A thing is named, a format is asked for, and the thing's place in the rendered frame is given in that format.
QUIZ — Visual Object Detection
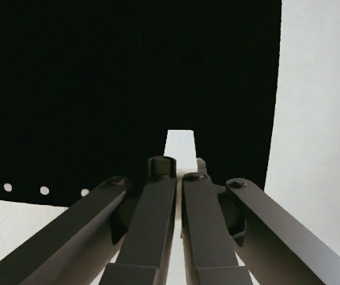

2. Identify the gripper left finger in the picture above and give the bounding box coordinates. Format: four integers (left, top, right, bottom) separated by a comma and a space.
0, 130, 180, 285

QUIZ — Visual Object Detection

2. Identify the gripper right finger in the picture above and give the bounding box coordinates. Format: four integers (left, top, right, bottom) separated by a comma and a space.
178, 131, 340, 285

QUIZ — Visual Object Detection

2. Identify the black server rack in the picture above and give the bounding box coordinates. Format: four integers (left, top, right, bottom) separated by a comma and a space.
0, 0, 282, 207

